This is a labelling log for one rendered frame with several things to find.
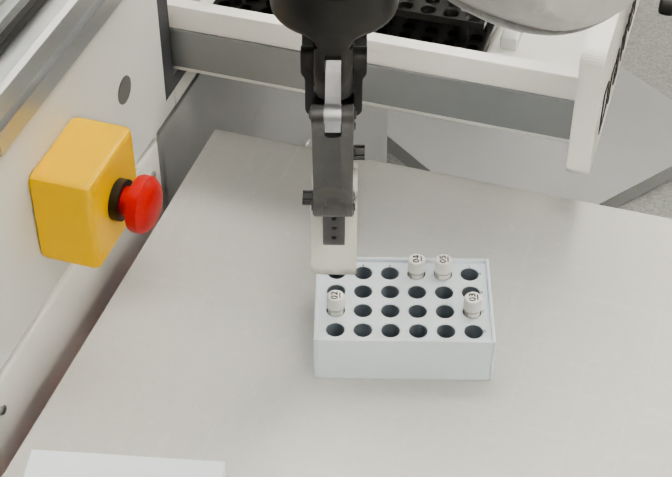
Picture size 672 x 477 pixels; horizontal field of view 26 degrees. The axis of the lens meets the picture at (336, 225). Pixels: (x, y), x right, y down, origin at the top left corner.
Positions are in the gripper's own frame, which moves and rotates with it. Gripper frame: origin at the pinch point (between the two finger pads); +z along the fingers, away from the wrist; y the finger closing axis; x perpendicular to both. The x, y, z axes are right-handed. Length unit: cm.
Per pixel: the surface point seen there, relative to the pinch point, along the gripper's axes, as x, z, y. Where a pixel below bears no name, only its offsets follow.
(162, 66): 13.8, 2.9, 21.2
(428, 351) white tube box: -6.5, 9.1, -3.1
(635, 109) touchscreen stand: -48, 84, 125
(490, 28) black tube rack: -11.8, 0.8, 23.8
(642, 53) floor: -53, 88, 146
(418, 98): -6.1, 2.9, 17.3
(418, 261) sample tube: -5.9, 7.0, 3.6
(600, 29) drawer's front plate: -18.7, -4.9, 15.3
